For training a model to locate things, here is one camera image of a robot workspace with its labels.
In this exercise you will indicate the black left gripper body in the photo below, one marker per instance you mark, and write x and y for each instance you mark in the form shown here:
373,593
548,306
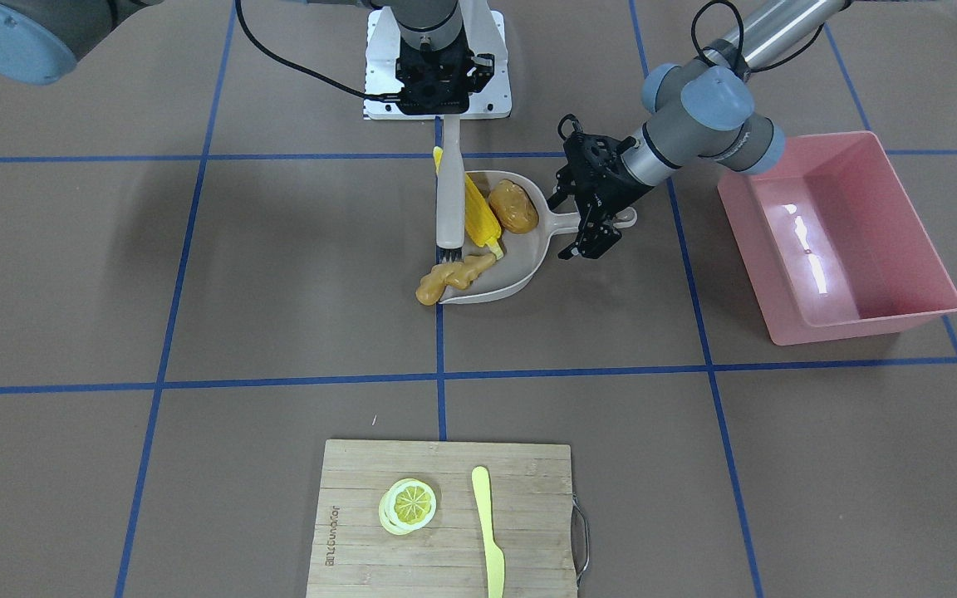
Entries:
616,176

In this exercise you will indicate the pink plastic bin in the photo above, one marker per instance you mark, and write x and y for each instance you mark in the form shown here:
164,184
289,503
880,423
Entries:
832,243

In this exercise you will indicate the beige hand brush black bristles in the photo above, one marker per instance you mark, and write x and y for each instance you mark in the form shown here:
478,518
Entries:
450,212

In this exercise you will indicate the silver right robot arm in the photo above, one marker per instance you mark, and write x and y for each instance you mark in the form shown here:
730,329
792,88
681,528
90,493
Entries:
43,41

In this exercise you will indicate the bamboo cutting board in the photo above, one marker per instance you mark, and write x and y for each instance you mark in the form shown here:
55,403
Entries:
532,511

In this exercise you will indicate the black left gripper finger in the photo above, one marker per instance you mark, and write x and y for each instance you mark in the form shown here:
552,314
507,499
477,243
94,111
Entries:
564,189
592,240

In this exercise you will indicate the tan toy ginger root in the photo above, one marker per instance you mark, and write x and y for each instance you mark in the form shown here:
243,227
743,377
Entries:
458,274

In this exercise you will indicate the beige plastic dustpan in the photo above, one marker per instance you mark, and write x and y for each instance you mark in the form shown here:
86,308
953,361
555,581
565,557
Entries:
523,253

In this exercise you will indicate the yellow plastic knife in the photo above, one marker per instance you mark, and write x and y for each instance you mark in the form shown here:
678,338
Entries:
493,556

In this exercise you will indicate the yellow lemon slices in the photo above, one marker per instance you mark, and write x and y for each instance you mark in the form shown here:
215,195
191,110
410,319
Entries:
407,506

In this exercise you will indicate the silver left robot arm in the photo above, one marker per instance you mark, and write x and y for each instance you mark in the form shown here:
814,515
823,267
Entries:
699,110

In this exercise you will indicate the brown toy potato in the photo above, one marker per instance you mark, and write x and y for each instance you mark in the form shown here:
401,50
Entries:
513,207

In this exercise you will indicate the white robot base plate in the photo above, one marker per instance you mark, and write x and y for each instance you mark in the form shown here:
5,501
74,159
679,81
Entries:
473,27

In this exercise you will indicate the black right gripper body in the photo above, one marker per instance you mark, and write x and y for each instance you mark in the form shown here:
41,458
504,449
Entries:
481,70

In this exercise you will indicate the yellow toy corn cob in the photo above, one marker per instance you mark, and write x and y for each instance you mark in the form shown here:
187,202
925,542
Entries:
480,224

